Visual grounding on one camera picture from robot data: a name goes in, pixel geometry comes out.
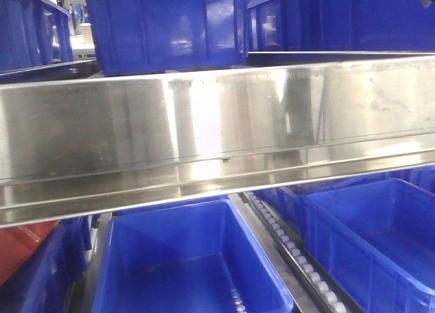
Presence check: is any dark blue bin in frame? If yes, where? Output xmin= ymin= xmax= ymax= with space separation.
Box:
xmin=245 ymin=0 xmax=434 ymax=66
xmin=0 ymin=0 xmax=99 ymax=85

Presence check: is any dark blue upper left bin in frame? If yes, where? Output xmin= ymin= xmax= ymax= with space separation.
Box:
xmin=0 ymin=0 xmax=99 ymax=85

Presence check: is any blue lower right bin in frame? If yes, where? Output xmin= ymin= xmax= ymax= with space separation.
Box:
xmin=303 ymin=179 xmax=434 ymax=312

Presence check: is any blue bin behind centre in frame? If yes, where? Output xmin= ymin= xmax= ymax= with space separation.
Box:
xmin=118 ymin=195 xmax=230 ymax=216

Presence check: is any dark blue upper right bin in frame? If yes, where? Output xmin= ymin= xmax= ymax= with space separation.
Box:
xmin=245 ymin=0 xmax=434 ymax=66

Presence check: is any roller track rail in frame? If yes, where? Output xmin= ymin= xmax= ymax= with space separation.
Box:
xmin=232 ymin=191 xmax=362 ymax=312

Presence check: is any blue upper centre bin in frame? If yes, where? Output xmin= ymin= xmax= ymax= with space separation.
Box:
xmin=86 ymin=0 xmax=245 ymax=76

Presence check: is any blue lower centre bin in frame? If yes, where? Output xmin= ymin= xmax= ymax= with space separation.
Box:
xmin=92 ymin=200 xmax=294 ymax=312

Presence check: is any red object lower left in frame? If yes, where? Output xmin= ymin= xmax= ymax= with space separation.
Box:
xmin=1 ymin=221 xmax=60 ymax=285

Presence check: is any blue bin behind right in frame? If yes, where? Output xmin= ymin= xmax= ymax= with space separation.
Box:
xmin=254 ymin=165 xmax=434 ymax=236

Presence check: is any stainless steel shelf rail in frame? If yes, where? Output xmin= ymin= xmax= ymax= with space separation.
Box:
xmin=1 ymin=52 xmax=434 ymax=227

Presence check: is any blue lower left bin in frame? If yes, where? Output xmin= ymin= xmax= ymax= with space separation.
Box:
xmin=1 ymin=217 xmax=92 ymax=312

